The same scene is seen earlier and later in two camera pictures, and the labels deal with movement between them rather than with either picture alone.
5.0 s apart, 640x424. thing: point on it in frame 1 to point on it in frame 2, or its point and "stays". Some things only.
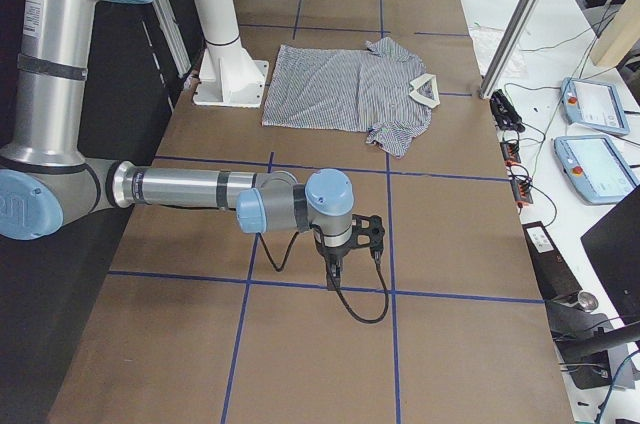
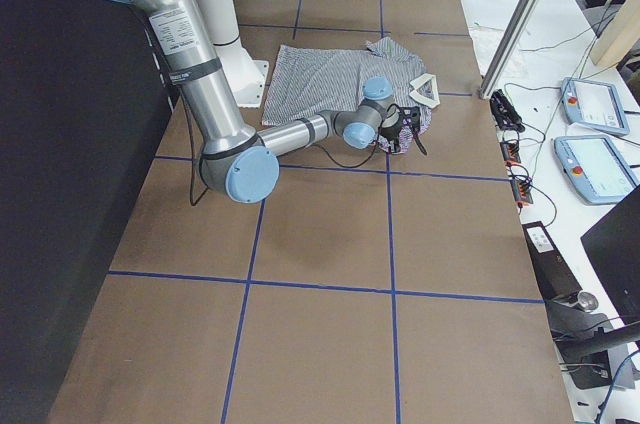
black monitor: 613,244 stays
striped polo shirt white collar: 383,90 stays
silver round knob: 587,302 stays
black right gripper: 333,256 to 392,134
